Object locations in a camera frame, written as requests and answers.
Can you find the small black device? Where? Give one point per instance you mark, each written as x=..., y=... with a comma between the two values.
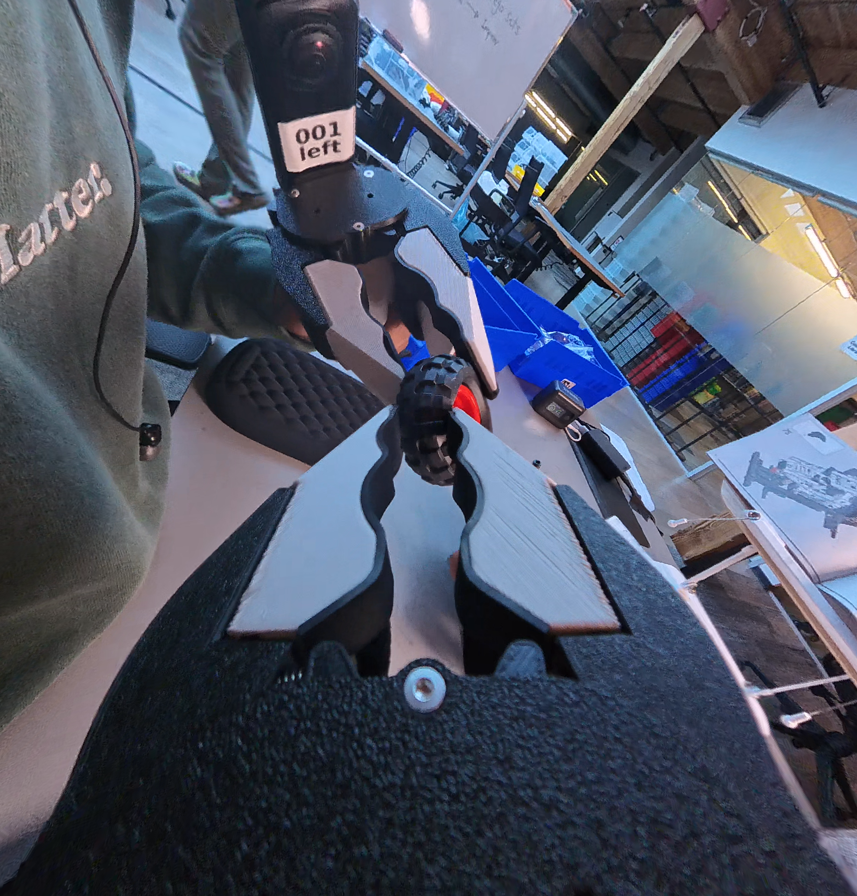
x=558, y=403

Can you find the whiteboard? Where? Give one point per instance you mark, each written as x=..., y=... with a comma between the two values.
x=471, y=56

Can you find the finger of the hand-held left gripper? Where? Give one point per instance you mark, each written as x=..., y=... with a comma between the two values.
x=347, y=315
x=450, y=301

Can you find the wooden beam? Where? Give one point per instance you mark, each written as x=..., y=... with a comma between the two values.
x=625, y=119

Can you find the blue plastic bin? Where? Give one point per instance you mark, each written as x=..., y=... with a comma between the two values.
x=555, y=350

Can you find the person's left forearm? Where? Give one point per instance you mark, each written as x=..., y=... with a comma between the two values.
x=205, y=266

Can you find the lego instruction booklet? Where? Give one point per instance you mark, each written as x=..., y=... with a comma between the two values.
x=807, y=490

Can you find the black office chair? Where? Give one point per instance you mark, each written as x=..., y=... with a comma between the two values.
x=506, y=210

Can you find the black lego wheel red hub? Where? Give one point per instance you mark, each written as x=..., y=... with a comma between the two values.
x=432, y=413

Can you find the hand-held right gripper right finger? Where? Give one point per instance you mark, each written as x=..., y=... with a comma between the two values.
x=534, y=546

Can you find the black quilted chair armrest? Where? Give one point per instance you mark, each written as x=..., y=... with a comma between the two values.
x=289, y=399

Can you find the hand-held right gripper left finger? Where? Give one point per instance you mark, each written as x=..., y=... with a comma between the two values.
x=310, y=553

